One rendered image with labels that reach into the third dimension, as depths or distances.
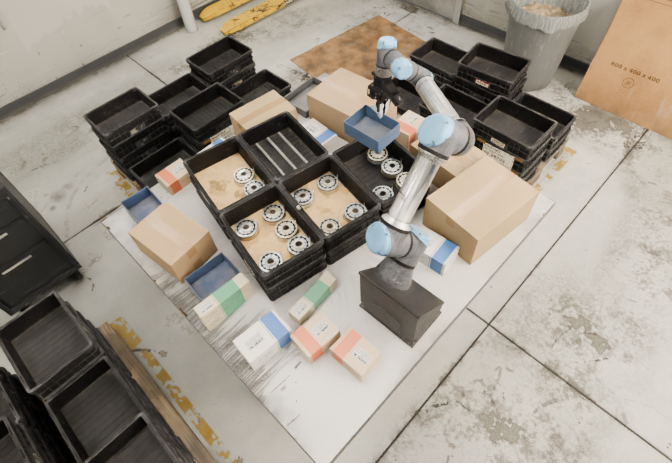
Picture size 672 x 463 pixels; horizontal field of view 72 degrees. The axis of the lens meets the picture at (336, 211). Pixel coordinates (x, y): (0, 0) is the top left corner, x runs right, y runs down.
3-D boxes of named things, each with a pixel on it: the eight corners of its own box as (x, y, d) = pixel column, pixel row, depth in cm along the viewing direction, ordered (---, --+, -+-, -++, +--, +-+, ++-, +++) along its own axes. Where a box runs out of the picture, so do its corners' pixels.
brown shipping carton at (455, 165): (480, 175, 236) (487, 153, 224) (451, 198, 228) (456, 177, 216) (436, 145, 251) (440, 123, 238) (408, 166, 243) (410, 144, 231)
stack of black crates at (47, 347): (134, 376, 239) (93, 344, 204) (81, 421, 227) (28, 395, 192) (97, 327, 258) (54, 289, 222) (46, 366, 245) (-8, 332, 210)
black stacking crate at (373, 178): (431, 190, 218) (433, 174, 209) (382, 221, 209) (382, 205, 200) (379, 143, 239) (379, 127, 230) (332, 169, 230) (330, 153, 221)
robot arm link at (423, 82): (493, 147, 162) (432, 64, 189) (476, 139, 155) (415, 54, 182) (468, 168, 168) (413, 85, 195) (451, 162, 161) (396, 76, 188)
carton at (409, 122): (407, 120, 254) (408, 109, 248) (425, 129, 248) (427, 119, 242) (389, 136, 247) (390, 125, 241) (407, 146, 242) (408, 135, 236)
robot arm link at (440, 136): (403, 264, 170) (477, 129, 156) (375, 261, 160) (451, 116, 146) (384, 247, 179) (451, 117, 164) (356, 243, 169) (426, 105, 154)
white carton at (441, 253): (456, 257, 208) (460, 246, 201) (442, 276, 203) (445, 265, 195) (419, 235, 216) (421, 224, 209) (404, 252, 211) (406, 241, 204)
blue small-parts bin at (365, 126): (400, 134, 205) (400, 122, 199) (378, 153, 199) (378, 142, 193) (366, 115, 214) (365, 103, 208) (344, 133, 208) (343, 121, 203)
